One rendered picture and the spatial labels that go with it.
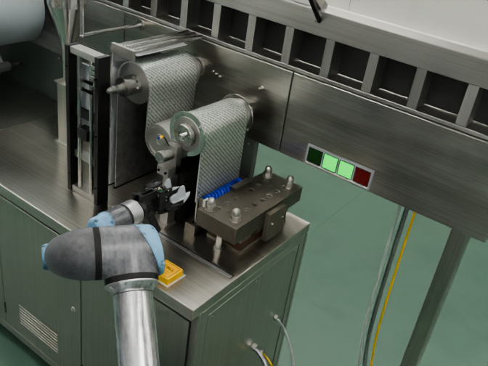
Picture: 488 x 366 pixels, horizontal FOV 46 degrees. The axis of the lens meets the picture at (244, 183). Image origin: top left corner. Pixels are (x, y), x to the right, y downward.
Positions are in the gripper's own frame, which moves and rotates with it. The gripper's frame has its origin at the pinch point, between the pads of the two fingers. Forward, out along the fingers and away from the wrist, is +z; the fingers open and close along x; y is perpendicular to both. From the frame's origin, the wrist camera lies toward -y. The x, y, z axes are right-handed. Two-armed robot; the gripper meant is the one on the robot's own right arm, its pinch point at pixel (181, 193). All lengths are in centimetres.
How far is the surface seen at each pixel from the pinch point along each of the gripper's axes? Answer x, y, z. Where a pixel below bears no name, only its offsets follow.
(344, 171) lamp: -36, 8, 40
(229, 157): -0.1, 4.5, 24.1
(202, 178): 0.0, 1.8, 9.8
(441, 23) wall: 15, 16, 274
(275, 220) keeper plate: -21.5, -11.2, 24.8
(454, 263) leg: -75, -17, 57
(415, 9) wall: 35, 20, 274
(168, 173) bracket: 7.3, 3.5, 1.3
